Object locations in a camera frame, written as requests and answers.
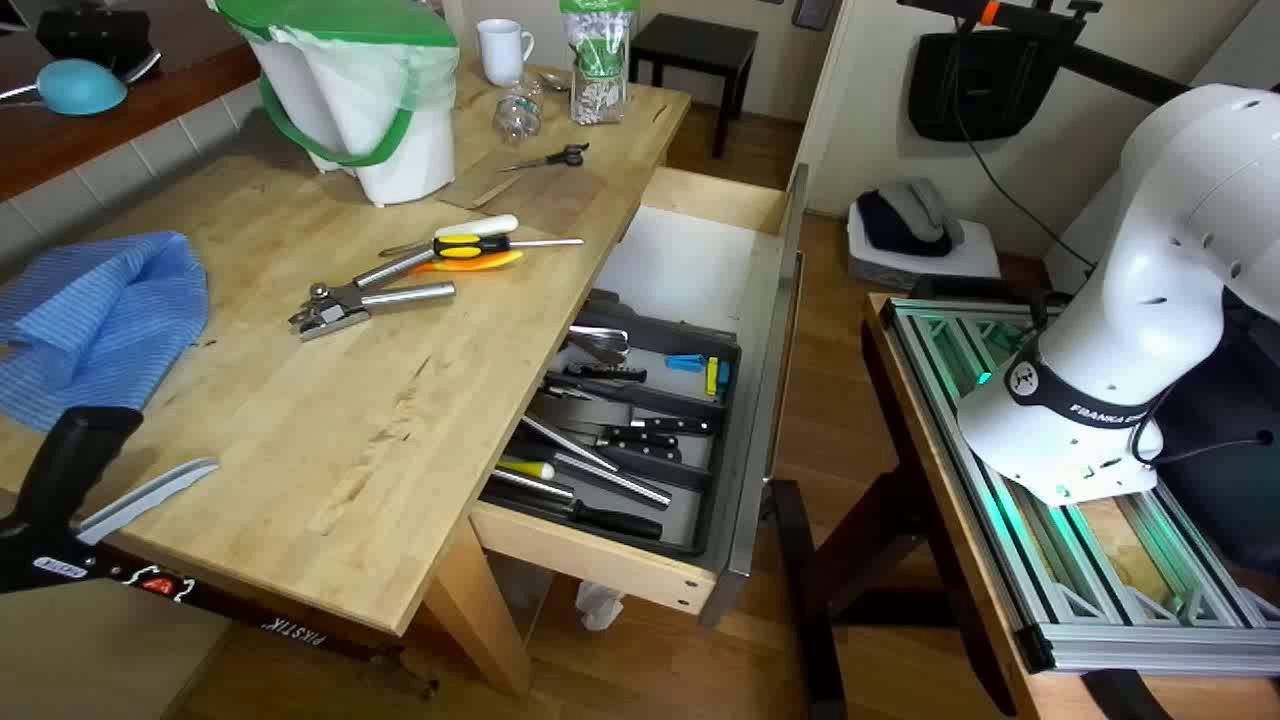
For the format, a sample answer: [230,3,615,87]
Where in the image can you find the blue-handled metal tool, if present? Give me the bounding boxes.
[428,227,589,263]

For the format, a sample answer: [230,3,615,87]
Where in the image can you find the white drawer liner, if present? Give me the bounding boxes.
[589,203,764,340]

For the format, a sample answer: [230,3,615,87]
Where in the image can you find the wooden drawer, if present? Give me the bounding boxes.
[468,162,811,631]

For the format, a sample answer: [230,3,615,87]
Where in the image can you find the silver metal utensil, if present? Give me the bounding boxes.
[563,321,634,361]

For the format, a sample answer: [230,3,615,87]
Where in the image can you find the yellow tipped metal utensil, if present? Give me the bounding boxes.
[497,453,678,516]

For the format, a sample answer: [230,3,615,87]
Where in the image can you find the dark grey cutlery tray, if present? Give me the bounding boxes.
[474,287,742,563]

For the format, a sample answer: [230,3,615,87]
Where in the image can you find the small white plastic item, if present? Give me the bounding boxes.
[570,579,628,640]

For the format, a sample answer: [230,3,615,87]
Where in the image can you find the small glass jar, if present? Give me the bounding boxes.
[492,77,549,144]

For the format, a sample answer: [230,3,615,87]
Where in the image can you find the metal can opener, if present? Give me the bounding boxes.
[283,277,460,340]

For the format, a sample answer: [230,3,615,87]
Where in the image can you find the grey black device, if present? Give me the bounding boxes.
[853,178,969,261]

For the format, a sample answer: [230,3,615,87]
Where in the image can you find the green white plastic package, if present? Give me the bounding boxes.
[556,0,643,129]

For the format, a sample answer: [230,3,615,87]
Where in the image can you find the black side table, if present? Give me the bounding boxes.
[624,13,764,166]

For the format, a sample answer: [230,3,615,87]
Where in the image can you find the white mug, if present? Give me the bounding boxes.
[470,18,538,93]

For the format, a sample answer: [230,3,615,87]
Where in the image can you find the white flat box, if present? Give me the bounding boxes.
[844,198,1007,292]

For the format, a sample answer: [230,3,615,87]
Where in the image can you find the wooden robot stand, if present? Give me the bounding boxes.
[764,287,1280,720]

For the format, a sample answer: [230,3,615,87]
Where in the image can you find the white green shopping bag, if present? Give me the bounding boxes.
[209,0,462,214]

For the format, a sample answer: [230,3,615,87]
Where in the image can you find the black hanging bag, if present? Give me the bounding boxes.
[909,20,1070,148]

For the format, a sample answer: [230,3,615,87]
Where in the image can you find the grey metal strip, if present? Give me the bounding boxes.
[67,453,224,549]

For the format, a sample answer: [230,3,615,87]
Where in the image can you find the blue cloth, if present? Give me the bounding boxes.
[0,227,214,436]

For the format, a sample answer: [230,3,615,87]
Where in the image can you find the dark teal bulky object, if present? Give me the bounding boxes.
[1154,292,1280,579]

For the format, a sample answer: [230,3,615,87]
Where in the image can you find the brown counter ledge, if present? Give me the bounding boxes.
[0,0,263,207]

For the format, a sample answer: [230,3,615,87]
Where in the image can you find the teal rounded object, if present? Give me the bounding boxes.
[0,58,130,124]

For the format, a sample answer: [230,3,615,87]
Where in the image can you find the black device on counter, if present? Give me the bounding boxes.
[33,9,169,84]

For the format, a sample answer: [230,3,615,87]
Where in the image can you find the black handled knife set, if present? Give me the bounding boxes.
[594,408,718,465]

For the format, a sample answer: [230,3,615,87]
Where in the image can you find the black handled kitchen knife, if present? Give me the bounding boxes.
[478,471,669,545]

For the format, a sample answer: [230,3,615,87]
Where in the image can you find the orange yellow handled tool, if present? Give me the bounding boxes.
[412,247,529,282]

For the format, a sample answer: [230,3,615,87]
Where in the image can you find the black handled scissors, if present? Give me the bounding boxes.
[468,142,594,214]

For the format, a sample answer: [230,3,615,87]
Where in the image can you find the black power cable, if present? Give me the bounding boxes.
[948,129,1100,277]

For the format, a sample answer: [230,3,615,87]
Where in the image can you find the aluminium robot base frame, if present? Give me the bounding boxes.
[882,292,1280,682]

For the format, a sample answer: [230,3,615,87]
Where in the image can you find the black clamp camera mount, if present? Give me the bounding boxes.
[0,404,445,702]

